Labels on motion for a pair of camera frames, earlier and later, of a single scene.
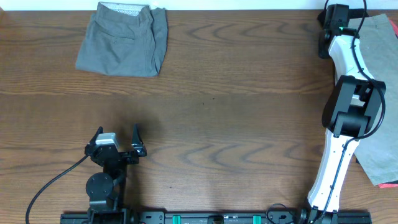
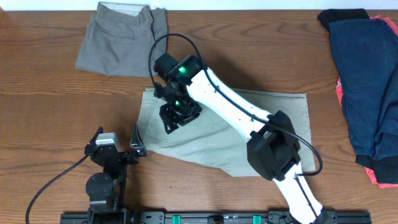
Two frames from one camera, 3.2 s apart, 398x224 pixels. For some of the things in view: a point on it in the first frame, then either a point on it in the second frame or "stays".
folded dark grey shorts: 124,39 stays
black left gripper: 137,147 stays
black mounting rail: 216,218 stays
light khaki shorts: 378,154 → 209,140
